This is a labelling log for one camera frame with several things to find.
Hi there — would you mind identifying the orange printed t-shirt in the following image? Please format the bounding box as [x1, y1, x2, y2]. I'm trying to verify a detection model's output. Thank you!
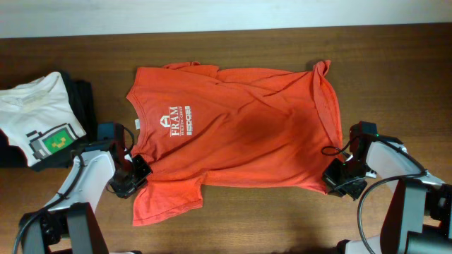
[127, 60, 343, 226]

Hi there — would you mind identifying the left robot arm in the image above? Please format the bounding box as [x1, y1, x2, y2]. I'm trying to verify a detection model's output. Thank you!
[12, 150, 153, 254]

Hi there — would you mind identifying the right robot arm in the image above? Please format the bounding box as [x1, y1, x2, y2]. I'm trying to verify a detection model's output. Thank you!
[322, 135, 451, 253]

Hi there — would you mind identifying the black folded garment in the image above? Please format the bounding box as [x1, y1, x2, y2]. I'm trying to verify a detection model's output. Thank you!
[1, 71, 97, 171]

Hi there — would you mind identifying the white folded pixel-print t-shirt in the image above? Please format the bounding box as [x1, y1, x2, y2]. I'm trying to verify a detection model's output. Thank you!
[1, 72, 86, 167]

